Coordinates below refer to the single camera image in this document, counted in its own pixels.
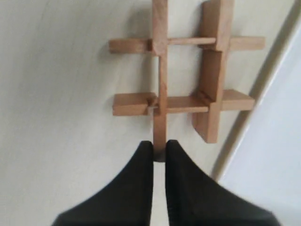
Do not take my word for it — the horizontal wooden bar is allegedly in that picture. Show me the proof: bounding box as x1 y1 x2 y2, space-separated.
112 89 255 116
109 36 265 54

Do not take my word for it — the white plastic tray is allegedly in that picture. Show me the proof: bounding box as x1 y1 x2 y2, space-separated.
212 1 301 214

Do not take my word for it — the wide wooden puzzle bar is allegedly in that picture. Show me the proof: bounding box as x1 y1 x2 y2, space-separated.
192 0 235 144

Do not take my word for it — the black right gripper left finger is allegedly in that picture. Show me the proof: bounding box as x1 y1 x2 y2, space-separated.
53 141 154 226

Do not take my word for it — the thin wooden puzzle bar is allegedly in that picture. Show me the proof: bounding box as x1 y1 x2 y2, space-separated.
152 0 168 162

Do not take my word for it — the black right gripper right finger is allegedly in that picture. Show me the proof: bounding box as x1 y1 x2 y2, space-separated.
165 140 280 226

